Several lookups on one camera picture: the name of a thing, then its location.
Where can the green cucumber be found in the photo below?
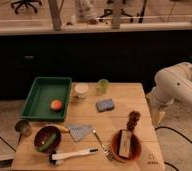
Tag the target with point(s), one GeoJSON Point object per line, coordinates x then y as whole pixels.
{"type": "Point", "coordinates": [47, 143]}

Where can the metal fork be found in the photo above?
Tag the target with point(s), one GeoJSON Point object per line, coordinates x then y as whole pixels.
{"type": "Point", "coordinates": [107, 153]}

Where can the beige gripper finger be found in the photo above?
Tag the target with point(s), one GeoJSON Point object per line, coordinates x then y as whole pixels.
{"type": "Point", "coordinates": [158, 117]}

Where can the yellow banana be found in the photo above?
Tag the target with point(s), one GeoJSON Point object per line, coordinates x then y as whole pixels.
{"type": "Point", "coordinates": [61, 128]}

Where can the terracotta bowl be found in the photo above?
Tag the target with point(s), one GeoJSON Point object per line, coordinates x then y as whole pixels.
{"type": "Point", "coordinates": [135, 150]}

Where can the white cup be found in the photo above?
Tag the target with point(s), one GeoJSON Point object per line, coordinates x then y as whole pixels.
{"type": "Point", "coordinates": [81, 90]}

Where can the black office chair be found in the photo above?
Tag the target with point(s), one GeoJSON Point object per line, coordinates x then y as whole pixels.
{"type": "Point", "coordinates": [27, 3]}

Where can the white handled brush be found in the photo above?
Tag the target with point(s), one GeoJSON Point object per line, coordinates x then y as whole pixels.
{"type": "Point", "coordinates": [56, 157]}

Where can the dark red bowl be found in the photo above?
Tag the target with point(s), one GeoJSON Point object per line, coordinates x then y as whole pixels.
{"type": "Point", "coordinates": [43, 134]}

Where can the orange peach fruit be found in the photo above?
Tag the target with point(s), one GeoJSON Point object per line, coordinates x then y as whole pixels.
{"type": "Point", "coordinates": [56, 105]}

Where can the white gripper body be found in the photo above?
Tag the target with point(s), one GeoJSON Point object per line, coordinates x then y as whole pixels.
{"type": "Point", "coordinates": [157, 102]}

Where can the green translucent cup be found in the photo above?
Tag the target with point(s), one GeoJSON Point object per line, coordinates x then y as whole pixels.
{"type": "Point", "coordinates": [102, 85]}

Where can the blue sponge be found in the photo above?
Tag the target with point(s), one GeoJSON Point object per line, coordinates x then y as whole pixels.
{"type": "Point", "coordinates": [105, 105]}

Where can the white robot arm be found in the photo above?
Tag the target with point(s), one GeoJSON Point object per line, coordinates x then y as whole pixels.
{"type": "Point", "coordinates": [174, 82]}

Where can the white brown block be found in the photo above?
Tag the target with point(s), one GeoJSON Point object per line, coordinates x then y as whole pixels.
{"type": "Point", "coordinates": [125, 144]}

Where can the green plastic tray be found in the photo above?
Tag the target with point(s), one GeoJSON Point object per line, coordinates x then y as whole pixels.
{"type": "Point", "coordinates": [43, 92]}

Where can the grey blue cloth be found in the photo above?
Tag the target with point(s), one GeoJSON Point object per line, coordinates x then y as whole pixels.
{"type": "Point", "coordinates": [79, 131]}

